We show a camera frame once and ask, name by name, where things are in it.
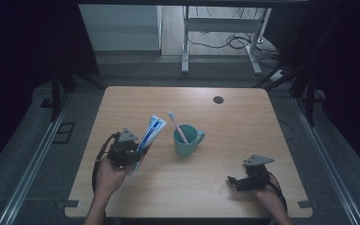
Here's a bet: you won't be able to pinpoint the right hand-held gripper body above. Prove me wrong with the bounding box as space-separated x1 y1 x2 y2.
240 154 276 192

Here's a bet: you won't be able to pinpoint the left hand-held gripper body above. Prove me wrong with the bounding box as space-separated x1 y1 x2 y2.
107 127 139 170

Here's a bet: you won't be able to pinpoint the white blue toothpaste tube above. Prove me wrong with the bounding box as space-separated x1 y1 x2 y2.
127 114 168 176

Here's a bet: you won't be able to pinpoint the pink toothbrush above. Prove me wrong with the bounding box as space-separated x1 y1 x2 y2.
168 111 190 145

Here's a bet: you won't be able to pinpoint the teal cup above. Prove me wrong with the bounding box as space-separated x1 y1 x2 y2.
172 124 206 158

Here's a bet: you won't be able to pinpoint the person's right hand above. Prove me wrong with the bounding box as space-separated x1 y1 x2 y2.
254 185 288 218

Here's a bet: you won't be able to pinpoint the person's left hand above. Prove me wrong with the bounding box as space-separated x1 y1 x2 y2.
95 155 135 203

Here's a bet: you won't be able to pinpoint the black metal stand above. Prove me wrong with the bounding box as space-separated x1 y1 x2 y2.
252 55 326 128
39 60 106 123

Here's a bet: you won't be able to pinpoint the small black floor plate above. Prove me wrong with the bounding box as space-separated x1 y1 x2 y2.
39 97 54 109

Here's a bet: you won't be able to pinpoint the white power strip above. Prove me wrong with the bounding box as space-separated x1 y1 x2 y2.
269 69 287 83

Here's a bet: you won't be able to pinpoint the white cabinet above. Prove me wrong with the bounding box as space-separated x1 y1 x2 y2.
79 4 163 52

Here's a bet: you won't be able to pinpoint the dark curtain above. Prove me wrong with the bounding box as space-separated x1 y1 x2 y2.
263 0 360 184
0 0 101 177

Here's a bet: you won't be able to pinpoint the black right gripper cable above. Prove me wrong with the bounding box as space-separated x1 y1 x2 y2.
267 172 289 214

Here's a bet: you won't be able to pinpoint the thin black floor cable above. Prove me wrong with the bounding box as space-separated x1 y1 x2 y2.
277 118 295 143

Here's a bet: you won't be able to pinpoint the grey metal floor rail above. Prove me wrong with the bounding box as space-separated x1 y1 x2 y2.
292 97 357 225
0 93 73 225

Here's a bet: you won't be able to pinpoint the black floor cables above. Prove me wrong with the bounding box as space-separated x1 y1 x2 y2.
187 7 280 68

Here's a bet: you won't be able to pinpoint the white metal desk frame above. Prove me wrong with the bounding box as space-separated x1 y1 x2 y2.
181 6 273 76

